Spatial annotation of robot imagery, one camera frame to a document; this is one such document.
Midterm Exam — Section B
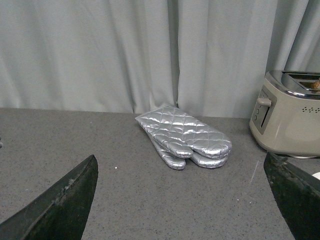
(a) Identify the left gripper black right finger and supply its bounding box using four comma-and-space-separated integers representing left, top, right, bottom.
263, 152, 320, 240

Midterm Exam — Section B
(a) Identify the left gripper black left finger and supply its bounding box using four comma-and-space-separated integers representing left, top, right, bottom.
0, 155, 98, 240

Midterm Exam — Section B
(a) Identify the brown bread slice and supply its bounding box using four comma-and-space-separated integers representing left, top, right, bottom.
310, 78, 320, 91

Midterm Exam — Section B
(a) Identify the beige two-slot toaster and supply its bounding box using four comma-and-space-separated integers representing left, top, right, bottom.
249, 70, 320, 158

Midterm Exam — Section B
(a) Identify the white round plate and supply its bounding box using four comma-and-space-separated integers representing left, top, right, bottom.
312, 172, 320, 180

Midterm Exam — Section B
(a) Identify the lower silver quilted oven mitt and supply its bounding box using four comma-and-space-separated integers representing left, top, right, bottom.
149, 137, 229, 170

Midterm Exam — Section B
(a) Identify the silver quilted oven mitt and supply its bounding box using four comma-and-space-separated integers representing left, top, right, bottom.
135, 105, 232, 159
149, 137, 229, 170

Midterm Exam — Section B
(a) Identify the upper silver quilted oven mitt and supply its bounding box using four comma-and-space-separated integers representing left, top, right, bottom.
135, 105, 232, 159

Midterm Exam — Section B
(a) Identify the grey curtain backdrop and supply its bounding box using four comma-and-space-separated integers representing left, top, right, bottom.
0, 0, 320, 118

